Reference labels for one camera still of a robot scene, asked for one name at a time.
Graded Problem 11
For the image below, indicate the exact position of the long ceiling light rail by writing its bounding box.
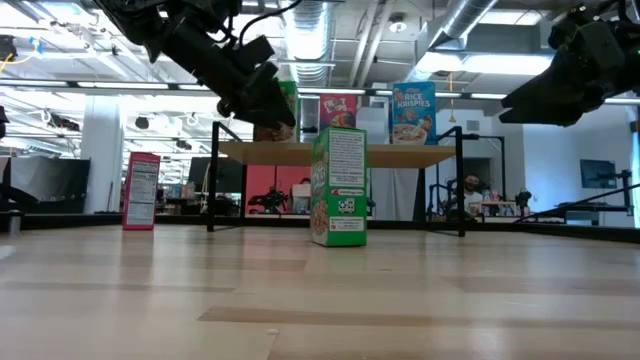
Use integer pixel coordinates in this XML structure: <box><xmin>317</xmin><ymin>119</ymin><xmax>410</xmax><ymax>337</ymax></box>
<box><xmin>0</xmin><ymin>78</ymin><xmax>640</xmax><ymax>106</ymax></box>

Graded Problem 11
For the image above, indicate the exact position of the red Froot Loops cereal box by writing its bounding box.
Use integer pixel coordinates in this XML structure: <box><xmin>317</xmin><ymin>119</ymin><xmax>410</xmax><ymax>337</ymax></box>
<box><xmin>121</xmin><ymin>151</ymin><xmax>162</xmax><ymax>232</ymax></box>
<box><xmin>318</xmin><ymin>93</ymin><xmax>358</xmax><ymax>132</ymax></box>

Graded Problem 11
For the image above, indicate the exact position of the dark room partition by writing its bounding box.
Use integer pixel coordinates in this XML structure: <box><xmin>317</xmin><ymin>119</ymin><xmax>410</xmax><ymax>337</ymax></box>
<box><xmin>9</xmin><ymin>156</ymin><xmax>92</xmax><ymax>215</ymax></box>

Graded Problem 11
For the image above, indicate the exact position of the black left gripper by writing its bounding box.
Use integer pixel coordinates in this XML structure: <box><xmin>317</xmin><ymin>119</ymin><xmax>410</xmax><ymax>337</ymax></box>
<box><xmin>160</xmin><ymin>18</ymin><xmax>297</xmax><ymax>130</ymax></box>

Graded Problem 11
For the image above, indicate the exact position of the wooden shelf black metal frame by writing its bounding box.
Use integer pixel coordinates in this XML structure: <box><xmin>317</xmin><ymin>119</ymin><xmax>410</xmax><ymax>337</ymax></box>
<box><xmin>206</xmin><ymin>120</ymin><xmax>467</xmax><ymax>239</ymax></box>

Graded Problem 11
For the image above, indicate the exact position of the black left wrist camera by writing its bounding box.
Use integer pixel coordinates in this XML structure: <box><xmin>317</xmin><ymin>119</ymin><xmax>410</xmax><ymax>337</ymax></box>
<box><xmin>232</xmin><ymin>34</ymin><xmax>276</xmax><ymax>67</ymax></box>

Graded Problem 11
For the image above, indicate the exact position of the green Apple Jacks cereal box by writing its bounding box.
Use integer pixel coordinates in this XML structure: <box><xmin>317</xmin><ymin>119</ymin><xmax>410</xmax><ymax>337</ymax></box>
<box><xmin>252</xmin><ymin>79</ymin><xmax>300</xmax><ymax>144</ymax></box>
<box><xmin>309</xmin><ymin>126</ymin><xmax>369</xmax><ymax>248</ymax></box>

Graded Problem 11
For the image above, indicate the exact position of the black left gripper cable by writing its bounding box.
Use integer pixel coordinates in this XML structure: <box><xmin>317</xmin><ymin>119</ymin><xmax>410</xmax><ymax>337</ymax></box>
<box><xmin>238</xmin><ymin>0</ymin><xmax>305</xmax><ymax>47</ymax></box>

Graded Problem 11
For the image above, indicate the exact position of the silver ceiling ventilation duct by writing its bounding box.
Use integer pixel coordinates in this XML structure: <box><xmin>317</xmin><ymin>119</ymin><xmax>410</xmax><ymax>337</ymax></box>
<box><xmin>277</xmin><ymin>0</ymin><xmax>334</xmax><ymax>129</ymax></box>
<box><xmin>429</xmin><ymin>0</ymin><xmax>501</xmax><ymax>51</ymax></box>

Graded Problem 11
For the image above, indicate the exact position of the black computer monitor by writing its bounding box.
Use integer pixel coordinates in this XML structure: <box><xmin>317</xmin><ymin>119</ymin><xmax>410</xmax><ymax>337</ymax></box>
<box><xmin>187</xmin><ymin>156</ymin><xmax>245</xmax><ymax>194</ymax></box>

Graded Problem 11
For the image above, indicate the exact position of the black wall screen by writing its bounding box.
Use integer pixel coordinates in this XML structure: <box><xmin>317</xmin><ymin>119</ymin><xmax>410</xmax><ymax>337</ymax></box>
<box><xmin>579</xmin><ymin>158</ymin><xmax>619</xmax><ymax>190</ymax></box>

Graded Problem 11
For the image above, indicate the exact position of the blue Rice Krispies cereal box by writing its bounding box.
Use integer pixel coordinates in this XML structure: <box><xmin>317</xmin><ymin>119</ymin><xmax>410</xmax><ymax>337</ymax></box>
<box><xmin>391</xmin><ymin>80</ymin><xmax>438</xmax><ymax>147</ymax></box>

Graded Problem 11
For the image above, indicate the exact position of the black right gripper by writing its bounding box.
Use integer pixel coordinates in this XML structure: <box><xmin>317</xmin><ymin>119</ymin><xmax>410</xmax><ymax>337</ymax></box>
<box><xmin>498</xmin><ymin>4</ymin><xmax>640</xmax><ymax>128</ymax></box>

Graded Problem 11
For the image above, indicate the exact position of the white building column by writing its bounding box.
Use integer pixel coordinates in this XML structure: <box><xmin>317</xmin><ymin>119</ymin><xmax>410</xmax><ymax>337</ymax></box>
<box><xmin>82</xmin><ymin>94</ymin><xmax>125</xmax><ymax>215</ymax></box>

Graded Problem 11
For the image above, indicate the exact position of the person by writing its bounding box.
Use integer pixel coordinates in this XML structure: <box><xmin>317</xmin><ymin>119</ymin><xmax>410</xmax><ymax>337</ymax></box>
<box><xmin>292</xmin><ymin>177</ymin><xmax>312</xmax><ymax>215</ymax></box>
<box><xmin>457</xmin><ymin>173</ymin><xmax>485</xmax><ymax>216</ymax></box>

